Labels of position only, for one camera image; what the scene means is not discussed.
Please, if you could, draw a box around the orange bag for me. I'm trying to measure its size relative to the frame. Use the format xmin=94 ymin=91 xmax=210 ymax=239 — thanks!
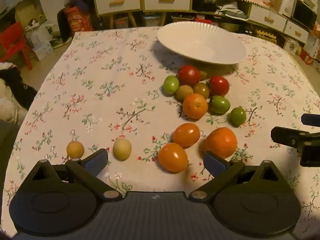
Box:
xmin=63 ymin=6 xmax=93 ymax=32

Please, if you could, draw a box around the clear storage box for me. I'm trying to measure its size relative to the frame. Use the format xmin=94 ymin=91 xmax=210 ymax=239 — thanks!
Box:
xmin=143 ymin=15 xmax=162 ymax=27

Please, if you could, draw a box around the cream and black jacket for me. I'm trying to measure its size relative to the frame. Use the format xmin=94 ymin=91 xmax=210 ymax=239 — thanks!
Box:
xmin=0 ymin=62 xmax=38 ymax=127

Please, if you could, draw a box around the white carton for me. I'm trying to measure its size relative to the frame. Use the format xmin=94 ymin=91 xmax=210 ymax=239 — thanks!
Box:
xmin=25 ymin=24 xmax=54 ymax=61

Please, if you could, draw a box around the pile of papers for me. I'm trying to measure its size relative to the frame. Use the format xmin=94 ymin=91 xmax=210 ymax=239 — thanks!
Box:
xmin=216 ymin=1 xmax=249 ymax=20

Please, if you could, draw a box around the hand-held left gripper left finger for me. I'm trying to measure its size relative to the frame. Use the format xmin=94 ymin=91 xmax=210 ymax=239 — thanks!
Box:
xmin=19 ymin=148 xmax=123 ymax=202

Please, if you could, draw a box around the orange tomato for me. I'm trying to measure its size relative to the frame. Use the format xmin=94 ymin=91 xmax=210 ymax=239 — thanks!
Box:
xmin=158 ymin=142 xmax=188 ymax=173

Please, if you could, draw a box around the red plastic chair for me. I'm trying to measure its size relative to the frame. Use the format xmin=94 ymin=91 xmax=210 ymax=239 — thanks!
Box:
xmin=0 ymin=22 xmax=33 ymax=70

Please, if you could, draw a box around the large mandarin orange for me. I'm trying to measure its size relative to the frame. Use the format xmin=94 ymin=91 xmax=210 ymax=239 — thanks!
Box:
xmin=204 ymin=127 xmax=238 ymax=159

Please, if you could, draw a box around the large red tomato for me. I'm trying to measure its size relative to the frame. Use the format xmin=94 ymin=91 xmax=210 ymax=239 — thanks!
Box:
xmin=177 ymin=65 xmax=201 ymax=87

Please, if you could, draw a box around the pale yellow fruit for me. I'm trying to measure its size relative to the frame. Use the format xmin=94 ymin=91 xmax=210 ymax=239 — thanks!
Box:
xmin=113 ymin=138 xmax=132 ymax=161

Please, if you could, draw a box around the white ribbed plate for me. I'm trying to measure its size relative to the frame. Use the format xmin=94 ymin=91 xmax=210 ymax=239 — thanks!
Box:
xmin=157 ymin=22 xmax=247 ymax=67

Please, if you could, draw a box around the oval green fruit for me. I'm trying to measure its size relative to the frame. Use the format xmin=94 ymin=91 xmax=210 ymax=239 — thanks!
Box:
xmin=209 ymin=95 xmax=231 ymax=114

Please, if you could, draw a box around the yellow-green small fruit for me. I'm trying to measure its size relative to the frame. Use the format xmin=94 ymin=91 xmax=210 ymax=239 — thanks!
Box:
xmin=176 ymin=85 xmax=194 ymax=100

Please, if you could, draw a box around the yellow egg carton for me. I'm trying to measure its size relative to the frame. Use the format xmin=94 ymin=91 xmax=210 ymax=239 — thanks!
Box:
xmin=255 ymin=29 xmax=278 ymax=43

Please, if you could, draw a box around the white box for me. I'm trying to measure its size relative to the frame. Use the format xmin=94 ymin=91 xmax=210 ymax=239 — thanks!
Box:
xmin=278 ymin=0 xmax=297 ymax=18

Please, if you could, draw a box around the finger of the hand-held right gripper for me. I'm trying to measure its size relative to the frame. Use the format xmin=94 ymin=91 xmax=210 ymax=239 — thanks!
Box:
xmin=271 ymin=126 xmax=320 ymax=167
xmin=301 ymin=113 xmax=320 ymax=126

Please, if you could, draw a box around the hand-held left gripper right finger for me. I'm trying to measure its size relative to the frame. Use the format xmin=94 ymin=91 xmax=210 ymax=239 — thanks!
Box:
xmin=188 ymin=151 xmax=292 ymax=202

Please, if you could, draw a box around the floral tablecloth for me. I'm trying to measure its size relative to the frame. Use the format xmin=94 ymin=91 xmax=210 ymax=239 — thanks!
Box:
xmin=2 ymin=26 xmax=320 ymax=238

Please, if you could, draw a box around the brownish green tomato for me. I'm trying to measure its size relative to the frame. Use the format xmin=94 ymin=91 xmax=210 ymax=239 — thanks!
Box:
xmin=193 ymin=82 xmax=210 ymax=99

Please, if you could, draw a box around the small yellow fruit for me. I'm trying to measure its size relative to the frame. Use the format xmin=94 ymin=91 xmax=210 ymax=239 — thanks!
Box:
xmin=66 ymin=141 xmax=85 ymax=159

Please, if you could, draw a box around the orange tangerine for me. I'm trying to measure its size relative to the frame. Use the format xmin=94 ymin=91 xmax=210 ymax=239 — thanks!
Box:
xmin=173 ymin=123 xmax=201 ymax=148

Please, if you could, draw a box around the low wooden shelf unit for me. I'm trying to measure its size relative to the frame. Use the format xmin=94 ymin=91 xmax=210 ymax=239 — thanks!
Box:
xmin=191 ymin=0 xmax=320 ymax=48

